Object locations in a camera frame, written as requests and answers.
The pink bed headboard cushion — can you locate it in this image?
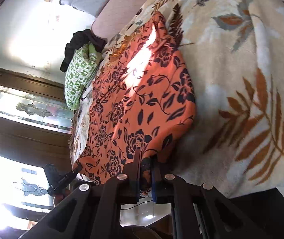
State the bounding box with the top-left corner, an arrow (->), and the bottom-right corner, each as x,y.
91,0 -> 147,40

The green patterned pillow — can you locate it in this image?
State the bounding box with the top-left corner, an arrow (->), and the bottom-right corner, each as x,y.
64,43 -> 101,110

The orange floral garment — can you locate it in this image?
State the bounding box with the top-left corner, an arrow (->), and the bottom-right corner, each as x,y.
75,12 -> 195,190

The black cloth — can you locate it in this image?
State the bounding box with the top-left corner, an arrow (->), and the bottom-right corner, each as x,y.
60,29 -> 107,73

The cream leaf-pattern blanket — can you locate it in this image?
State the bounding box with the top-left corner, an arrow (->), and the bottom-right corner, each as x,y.
70,0 -> 284,198

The stained glass wooden door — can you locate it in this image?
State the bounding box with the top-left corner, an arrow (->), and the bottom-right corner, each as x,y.
0,64 -> 74,239

